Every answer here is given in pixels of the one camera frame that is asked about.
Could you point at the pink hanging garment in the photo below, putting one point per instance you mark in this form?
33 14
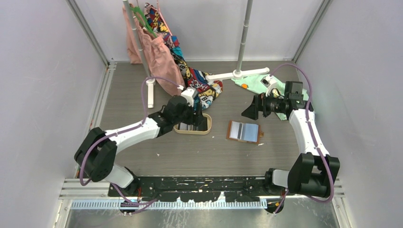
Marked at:
160 61

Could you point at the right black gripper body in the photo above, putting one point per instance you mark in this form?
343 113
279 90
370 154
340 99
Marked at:
270 104

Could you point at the right white rack stand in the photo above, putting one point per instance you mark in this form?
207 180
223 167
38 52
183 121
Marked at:
238 73

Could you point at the green clothes hanger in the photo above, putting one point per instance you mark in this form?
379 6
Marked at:
143 21

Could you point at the mint green garment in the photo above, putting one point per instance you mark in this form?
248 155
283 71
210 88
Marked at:
252 85

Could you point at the brown leather card holder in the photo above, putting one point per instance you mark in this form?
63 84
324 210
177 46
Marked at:
244 132

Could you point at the white rack stand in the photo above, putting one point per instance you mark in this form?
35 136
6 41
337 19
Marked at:
238 73
149 82

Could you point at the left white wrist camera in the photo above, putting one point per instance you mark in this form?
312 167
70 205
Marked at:
190 94

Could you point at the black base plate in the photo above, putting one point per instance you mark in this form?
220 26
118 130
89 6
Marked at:
220 192

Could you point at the left white rack stand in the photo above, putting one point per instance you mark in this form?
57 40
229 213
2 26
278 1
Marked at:
149 82

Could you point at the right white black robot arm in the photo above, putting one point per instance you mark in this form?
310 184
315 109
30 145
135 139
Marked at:
314 172

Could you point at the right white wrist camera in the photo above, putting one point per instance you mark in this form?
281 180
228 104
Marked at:
270 83

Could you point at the beige oval card tray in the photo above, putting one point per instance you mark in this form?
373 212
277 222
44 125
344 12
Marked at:
197 129

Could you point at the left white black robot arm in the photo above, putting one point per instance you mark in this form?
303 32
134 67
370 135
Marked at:
96 155

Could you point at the colourful comic print garment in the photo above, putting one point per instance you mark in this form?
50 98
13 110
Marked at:
208 91

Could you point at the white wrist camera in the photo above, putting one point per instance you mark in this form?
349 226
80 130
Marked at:
270 83
190 94

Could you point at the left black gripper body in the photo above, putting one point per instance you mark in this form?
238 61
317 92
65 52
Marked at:
187 117

